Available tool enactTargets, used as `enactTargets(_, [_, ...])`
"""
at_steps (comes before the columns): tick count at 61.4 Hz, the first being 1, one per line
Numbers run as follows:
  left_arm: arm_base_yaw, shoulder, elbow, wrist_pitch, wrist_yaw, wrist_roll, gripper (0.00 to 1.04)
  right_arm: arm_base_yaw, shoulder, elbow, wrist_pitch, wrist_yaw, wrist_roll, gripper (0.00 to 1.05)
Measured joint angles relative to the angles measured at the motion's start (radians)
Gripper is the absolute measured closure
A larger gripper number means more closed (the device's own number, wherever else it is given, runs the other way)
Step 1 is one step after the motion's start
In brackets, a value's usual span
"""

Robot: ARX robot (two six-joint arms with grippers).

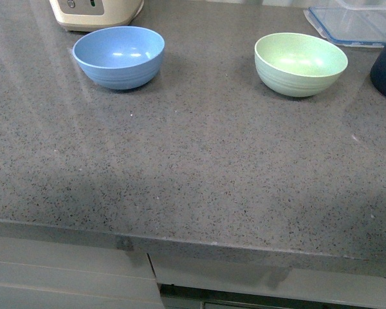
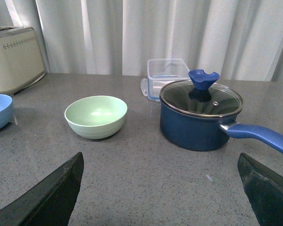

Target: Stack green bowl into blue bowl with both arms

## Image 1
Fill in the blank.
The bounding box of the blue bowl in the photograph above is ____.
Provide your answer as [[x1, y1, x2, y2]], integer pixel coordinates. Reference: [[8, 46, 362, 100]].
[[72, 26, 165, 90]]

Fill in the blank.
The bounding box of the green bowl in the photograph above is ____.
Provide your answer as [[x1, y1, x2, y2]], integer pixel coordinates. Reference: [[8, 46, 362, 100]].
[[254, 32, 348, 97]]

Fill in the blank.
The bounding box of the white cabinet drawer right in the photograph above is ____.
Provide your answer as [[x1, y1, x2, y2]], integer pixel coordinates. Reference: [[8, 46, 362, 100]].
[[149, 255, 386, 308]]

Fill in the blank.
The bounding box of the white cabinet drawer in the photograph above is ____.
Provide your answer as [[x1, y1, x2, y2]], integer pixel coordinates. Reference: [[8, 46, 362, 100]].
[[0, 237, 163, 308], [149, 255, 386, 308]]

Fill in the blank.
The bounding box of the cream toaster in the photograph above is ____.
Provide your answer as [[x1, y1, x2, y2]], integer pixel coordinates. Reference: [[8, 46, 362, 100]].
[[50, 0, 144, 32]]

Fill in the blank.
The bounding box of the white cabinet drawer left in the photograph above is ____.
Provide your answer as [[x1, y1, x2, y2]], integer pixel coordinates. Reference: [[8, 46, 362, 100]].
[[0, 237, 163, 308]]

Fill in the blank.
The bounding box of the clear plastic container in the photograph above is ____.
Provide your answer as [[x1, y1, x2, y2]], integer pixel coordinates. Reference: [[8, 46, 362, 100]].
[[304, 1, 386, 48]]

